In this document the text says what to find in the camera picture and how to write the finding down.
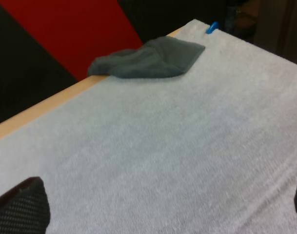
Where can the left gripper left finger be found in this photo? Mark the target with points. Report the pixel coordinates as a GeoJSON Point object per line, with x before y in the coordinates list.
{"type": "Point", "coordinates": [19, 212]}

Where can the grey-green towel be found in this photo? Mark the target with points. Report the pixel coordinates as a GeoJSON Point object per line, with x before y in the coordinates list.
{"type": "Point", "coordinates": [163, 58]}

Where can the blue clip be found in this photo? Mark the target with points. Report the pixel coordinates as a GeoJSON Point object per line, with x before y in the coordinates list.
{"type": "Point", "coordinates": [212, 27]}

